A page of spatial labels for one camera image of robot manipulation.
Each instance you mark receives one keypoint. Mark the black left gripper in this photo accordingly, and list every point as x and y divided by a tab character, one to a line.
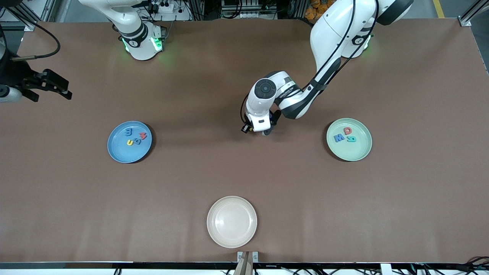
251	125

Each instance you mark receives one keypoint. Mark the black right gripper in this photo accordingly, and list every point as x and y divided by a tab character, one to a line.
16	73

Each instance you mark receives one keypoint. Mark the blue foam letter E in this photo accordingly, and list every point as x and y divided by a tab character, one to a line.
130	132

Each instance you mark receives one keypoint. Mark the blue foam letter W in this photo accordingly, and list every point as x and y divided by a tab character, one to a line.
339	138

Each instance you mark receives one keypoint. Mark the red foam letter Q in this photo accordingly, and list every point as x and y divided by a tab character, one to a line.
345	131

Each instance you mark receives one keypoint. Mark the red foam letter m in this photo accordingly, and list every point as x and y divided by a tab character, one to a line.
143	136

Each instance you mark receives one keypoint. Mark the teal foam letter R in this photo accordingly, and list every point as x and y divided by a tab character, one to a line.
351	139

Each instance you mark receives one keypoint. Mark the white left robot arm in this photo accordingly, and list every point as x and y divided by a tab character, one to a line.
332	30

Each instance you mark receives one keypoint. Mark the beige plate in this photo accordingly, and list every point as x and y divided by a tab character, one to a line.
232	221

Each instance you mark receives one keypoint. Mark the blue plate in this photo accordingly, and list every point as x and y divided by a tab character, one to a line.
128	152

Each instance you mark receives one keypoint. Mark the pale green plate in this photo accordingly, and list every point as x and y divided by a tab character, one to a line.
349	151

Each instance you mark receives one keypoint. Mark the grey equipment rack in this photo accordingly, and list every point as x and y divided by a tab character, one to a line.
248	9

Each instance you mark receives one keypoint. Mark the brown table cover sheet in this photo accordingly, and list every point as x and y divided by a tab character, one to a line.
95	210

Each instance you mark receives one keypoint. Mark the orange bag pile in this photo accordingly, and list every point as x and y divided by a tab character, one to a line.
313	13

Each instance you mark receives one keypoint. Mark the white power strip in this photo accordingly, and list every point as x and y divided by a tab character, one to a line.
164	8

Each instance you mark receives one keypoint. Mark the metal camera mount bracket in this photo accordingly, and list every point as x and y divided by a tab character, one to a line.
244	265

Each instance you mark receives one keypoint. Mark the black table edge rail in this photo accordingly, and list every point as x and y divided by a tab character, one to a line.
172	265

